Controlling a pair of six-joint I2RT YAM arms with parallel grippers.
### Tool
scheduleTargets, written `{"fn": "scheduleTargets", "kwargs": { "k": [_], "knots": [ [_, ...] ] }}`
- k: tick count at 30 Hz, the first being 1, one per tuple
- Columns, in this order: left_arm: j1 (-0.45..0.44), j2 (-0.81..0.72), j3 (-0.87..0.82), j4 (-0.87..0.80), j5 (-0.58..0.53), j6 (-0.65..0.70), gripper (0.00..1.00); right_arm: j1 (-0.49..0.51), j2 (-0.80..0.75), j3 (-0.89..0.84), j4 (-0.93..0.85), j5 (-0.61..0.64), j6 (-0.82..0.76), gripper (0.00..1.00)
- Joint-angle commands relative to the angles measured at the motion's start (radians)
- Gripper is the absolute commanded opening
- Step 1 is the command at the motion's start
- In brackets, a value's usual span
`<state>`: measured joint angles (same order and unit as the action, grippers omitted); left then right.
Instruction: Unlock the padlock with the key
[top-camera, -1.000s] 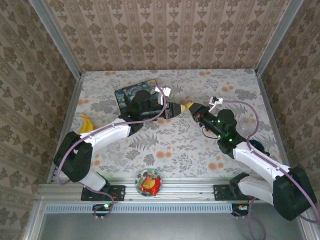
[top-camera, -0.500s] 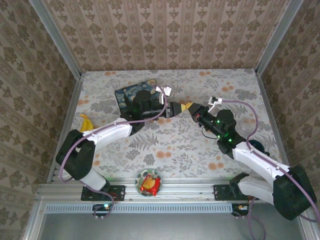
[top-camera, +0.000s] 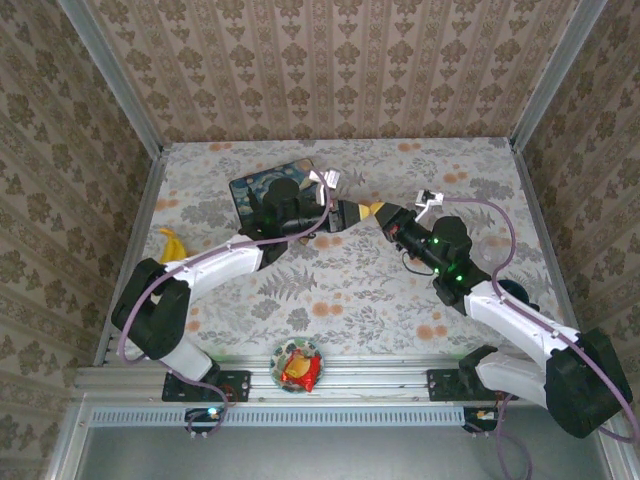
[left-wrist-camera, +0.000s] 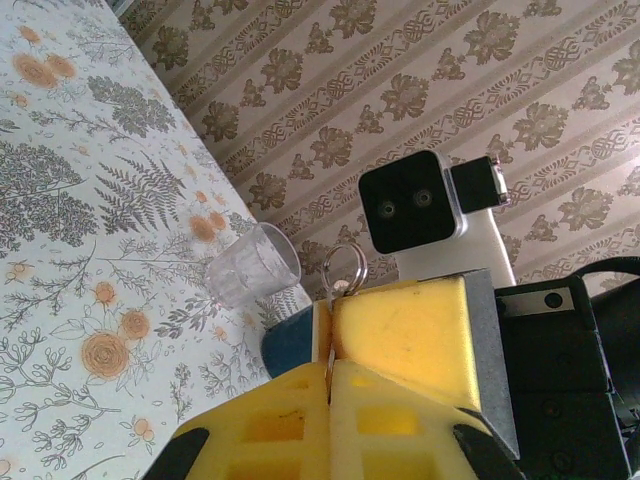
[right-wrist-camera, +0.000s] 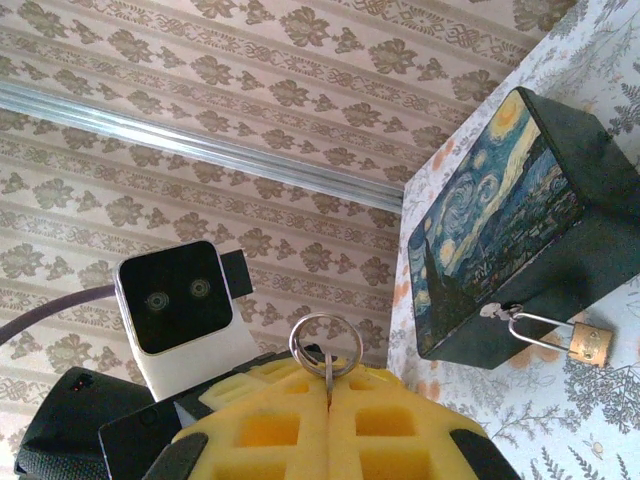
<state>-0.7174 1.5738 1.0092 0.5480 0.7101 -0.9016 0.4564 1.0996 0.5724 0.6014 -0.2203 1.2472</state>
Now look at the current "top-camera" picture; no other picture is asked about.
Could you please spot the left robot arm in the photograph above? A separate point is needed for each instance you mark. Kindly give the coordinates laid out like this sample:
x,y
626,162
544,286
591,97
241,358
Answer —
x,y
150,310

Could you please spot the red snack packet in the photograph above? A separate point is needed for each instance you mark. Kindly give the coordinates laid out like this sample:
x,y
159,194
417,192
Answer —
x,y
300,372

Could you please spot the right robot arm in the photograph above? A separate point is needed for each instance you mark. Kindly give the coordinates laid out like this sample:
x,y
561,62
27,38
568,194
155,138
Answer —
x,y
580,390

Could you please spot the starry night tin box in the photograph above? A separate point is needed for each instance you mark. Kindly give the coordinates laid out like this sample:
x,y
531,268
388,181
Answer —
x,y
250,187

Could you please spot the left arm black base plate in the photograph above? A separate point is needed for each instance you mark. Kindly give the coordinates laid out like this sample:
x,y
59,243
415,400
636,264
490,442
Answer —
x,y
240,387

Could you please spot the patterned round plate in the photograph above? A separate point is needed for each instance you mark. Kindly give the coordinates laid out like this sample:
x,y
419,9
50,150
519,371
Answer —
x,y
278,357

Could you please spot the aluminium table edge rail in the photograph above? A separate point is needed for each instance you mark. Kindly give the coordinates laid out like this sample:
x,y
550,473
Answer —
x,y
375,375

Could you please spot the grey metal panel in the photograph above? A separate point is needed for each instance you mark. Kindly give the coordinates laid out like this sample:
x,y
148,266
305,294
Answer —
x,y
325,455

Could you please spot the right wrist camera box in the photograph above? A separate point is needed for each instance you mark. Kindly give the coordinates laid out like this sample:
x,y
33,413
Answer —
x,y
430,197

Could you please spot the yellow banana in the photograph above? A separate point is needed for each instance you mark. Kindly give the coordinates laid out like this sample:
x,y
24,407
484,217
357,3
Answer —
x,y
175,250

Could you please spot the small circuit board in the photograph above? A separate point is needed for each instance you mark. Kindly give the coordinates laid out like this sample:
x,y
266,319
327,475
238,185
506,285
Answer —
x,y
202,415
480,415

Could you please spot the aluminium frame post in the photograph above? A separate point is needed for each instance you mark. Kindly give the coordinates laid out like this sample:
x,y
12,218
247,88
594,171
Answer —
x,y
112,75
552,75

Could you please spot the floral patterned tablecloth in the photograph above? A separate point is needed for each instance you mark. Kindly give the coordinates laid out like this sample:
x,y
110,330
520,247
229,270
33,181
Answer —
x,y
400,165

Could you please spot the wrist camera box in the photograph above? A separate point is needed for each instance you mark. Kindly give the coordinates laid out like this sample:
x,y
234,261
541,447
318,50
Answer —
x,y
430,197
327,179

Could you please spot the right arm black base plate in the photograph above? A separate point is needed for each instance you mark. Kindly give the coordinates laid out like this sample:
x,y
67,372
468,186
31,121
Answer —
x,y
440,387

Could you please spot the aluminium side rail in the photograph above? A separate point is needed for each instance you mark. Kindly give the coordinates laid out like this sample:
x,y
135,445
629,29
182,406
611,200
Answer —
x,y
132,250
534,200

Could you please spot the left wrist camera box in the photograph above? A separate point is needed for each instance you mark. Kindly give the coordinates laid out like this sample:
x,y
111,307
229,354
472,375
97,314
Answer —
x,y
327,179

